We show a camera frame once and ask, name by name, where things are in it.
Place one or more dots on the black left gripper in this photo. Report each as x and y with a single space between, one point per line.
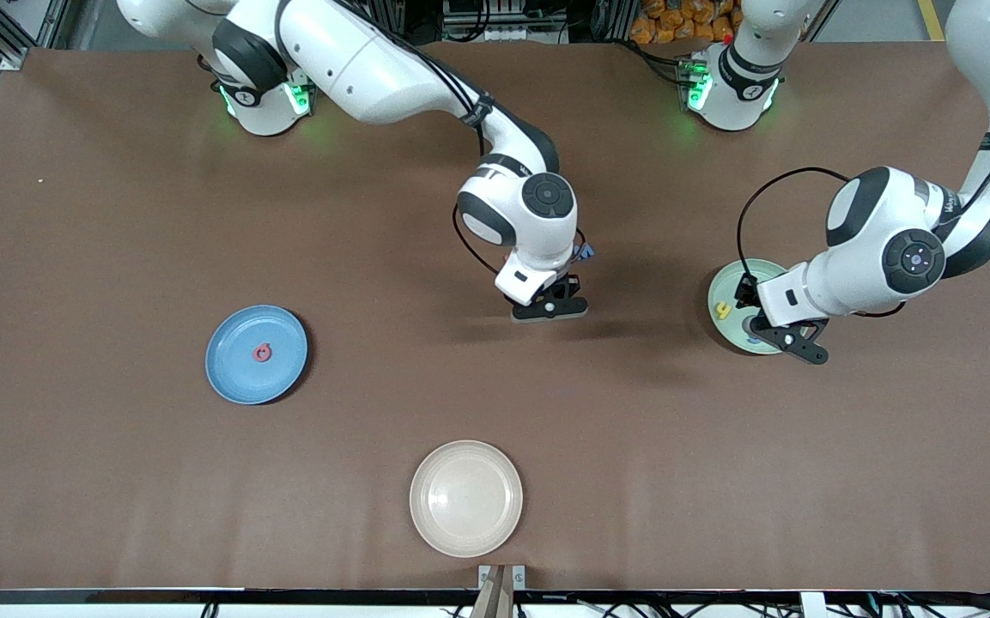
749 293

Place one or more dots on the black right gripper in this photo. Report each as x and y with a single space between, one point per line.
573 287

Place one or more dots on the yellow foam lowercase h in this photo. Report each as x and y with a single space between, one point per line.
723 310

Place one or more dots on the pink foam letter Q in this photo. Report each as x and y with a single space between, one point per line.
257 354

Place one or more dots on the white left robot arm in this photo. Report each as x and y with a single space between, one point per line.
889 223

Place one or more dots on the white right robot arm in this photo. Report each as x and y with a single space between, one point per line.
374 69

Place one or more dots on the green plate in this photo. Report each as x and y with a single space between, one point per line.
728 330

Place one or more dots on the beige plate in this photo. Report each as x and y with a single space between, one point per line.
466 498

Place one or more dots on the blue plate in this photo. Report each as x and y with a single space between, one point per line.
256 382

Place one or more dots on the blue foam letter W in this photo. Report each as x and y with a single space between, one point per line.
588 252

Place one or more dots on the white electronics box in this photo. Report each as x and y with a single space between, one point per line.
494 33

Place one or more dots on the orange packets pile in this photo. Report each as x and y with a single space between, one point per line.
666 21

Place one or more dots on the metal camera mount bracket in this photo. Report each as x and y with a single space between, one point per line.
499 592

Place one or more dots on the aluminium frame profile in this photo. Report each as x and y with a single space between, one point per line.
14 58

